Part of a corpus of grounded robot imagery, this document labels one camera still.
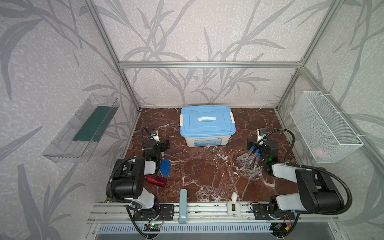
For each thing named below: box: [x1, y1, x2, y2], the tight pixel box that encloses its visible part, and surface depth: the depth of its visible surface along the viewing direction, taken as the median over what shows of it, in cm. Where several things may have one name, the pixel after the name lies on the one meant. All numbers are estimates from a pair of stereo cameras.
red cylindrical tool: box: [145, 175, 167, 188], surface depth 82 cm
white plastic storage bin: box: [184, 135, 231, 147], surface depth 93 cm
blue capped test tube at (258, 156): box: [254, 152, 261, 169], surface depth 81 cm
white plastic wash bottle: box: [227, 191, 242, 218], surface depth 75 cm
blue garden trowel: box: [160, 159, 171, 176], surface depth 89 cm
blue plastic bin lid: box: [179, 105, 237, 138], surface depth 91 cm
